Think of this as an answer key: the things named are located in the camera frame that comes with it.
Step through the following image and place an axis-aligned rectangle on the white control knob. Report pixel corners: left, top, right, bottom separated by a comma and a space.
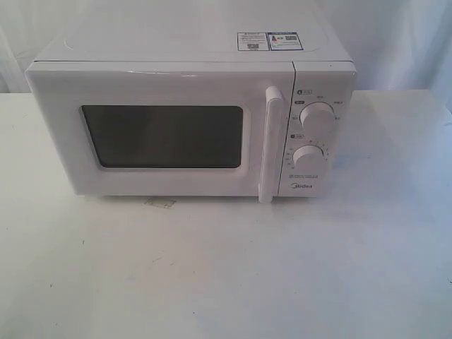
299, 102, 335, 137
292, 145, 327, 177

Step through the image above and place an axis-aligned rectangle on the lower white control knob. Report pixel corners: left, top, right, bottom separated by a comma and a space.
292, 145, 327, 177

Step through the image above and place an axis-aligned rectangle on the white microwave oven body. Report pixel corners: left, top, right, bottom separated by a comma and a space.
28, 1, 357, 197

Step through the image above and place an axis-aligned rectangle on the blue white warning sticker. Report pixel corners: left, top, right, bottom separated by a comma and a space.
237, 32, 304, 52

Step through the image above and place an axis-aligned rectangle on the white microwave door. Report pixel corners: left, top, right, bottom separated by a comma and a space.
26, 61, 295, 202

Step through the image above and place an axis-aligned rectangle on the upper white control knob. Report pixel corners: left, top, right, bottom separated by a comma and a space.
299, 102, 335, 137

